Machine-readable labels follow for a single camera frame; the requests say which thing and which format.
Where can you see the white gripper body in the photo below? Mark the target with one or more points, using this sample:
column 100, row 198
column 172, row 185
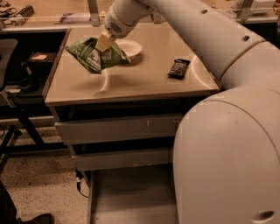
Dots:
column 122, row 24

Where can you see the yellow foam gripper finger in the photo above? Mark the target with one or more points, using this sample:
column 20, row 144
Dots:
column 105, row 41

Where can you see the green jalapeno chip bag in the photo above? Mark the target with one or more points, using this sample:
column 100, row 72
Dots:
column 94, row 61

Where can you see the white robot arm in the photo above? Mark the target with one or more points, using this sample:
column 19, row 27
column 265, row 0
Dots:
column 226, row 154

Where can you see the grey drawer cabinet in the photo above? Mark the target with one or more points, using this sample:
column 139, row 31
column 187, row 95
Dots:
column 140, row 88

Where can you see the grey top drawer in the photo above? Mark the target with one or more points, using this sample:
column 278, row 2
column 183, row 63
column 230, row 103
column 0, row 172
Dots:
column 118, row 128

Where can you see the grey middle drawer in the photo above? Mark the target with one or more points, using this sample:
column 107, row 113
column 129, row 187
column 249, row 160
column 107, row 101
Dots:
column 122, row 159

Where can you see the grey open bottom drawer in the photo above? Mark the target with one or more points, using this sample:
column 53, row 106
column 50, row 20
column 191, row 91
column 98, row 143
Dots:
column 137, row 195

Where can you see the white ceramic bowl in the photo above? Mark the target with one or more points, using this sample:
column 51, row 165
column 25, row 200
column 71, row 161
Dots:
column 131, row 48

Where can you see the black box with label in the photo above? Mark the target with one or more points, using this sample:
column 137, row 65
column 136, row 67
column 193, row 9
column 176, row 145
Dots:
column 41, row 62

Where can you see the dark snack bar wrapper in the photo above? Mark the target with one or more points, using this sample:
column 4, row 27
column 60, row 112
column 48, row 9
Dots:
column 178, row 69

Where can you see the black coiled tool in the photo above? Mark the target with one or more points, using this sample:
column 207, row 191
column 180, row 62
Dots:
column 23, row 15

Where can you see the white device on workbench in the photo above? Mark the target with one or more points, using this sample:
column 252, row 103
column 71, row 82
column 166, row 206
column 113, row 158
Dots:
column 261, row 6

